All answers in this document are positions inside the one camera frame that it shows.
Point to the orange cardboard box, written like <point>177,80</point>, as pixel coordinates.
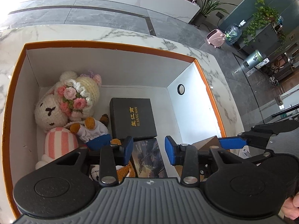
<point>105,67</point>

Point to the brown white dog plush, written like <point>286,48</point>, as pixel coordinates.
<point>126,173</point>

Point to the dark grey sideboard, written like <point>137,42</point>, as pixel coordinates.
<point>264,39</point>

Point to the small brown cardboard box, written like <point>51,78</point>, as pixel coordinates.
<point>208,143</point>

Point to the dark wall socket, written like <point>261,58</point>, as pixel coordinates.
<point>220,15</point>

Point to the pink striped white plush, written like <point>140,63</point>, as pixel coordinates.
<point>60,142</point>

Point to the blue water jug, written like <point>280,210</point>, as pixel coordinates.
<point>233,33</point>

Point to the dark printed booklet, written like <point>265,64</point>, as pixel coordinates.
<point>149,161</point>

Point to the black gift box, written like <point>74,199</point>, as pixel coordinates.
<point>130,119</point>

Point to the cream crochet bear with flowers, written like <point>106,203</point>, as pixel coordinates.
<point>53,109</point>

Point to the tall potted plant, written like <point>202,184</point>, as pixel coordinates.
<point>210,4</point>

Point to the teddy bear white shirt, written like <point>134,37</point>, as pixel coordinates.
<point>93,131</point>

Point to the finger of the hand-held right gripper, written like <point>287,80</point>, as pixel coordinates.
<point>259,159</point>
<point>231,143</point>

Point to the green pothos plant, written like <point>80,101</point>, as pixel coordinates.
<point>264,16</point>

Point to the person's right hand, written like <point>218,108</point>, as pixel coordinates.
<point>292,210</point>

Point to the silver trash can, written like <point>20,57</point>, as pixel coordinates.
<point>254,59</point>

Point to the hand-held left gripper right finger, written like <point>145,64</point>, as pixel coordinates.
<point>171,150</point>

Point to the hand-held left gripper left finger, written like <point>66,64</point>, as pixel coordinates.
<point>128,149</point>

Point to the pink fan heater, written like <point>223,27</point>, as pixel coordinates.
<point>216,39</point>

